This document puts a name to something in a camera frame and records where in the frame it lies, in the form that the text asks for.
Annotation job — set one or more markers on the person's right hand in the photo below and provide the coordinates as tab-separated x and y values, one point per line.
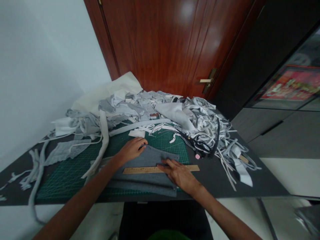
182	176

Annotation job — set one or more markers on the person's left hand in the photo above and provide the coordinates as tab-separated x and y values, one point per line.
130	152

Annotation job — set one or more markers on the person's left thumb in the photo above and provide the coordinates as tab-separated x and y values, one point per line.
142	148

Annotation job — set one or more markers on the person's right thumb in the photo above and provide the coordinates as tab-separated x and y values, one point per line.
172	179

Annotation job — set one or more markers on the person's left fingers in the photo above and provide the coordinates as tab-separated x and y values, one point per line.
142	140

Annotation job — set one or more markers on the person's right fingers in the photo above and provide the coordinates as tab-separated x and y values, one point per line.
167	165

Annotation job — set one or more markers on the dark grey fabric piece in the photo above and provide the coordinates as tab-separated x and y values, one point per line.
152	182

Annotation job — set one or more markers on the long wooden ruler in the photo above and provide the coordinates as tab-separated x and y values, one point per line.
140	170

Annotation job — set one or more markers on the small white fabric rectangle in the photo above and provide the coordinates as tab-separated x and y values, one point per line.
136	134

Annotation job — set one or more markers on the flat grey fabric band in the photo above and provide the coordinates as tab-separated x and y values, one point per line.
135	127

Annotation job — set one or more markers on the short white fabric scrap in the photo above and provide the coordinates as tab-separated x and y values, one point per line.
174	138

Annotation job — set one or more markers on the tangle of black fabric strips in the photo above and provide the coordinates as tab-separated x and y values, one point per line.
200	146

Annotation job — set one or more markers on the long pale grey fabric strip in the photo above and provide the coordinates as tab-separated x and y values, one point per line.
103	140

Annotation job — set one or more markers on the pile of grey white fabric scraps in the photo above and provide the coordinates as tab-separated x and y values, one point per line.
175	112

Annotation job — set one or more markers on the person's body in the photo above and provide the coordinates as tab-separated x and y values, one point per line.
168	235

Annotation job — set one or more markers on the beige cloth sheet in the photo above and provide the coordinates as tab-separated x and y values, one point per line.
110	92

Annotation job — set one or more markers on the green cutting mat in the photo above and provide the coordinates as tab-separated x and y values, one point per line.
72	172

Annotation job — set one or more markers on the short wooden ruler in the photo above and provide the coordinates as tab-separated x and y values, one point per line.
244	159

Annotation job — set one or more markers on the light grey ribbed fabric piece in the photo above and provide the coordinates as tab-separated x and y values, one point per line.
63	152

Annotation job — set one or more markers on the reddish brown wooden door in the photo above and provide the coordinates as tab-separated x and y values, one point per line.
170	45

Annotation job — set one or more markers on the small heap of grey offcuts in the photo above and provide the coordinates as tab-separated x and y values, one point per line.
25	178

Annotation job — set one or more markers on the dark cabinet with glass door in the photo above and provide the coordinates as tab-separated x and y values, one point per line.
270	75

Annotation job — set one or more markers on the red framed picture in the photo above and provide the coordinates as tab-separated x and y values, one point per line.
292	83

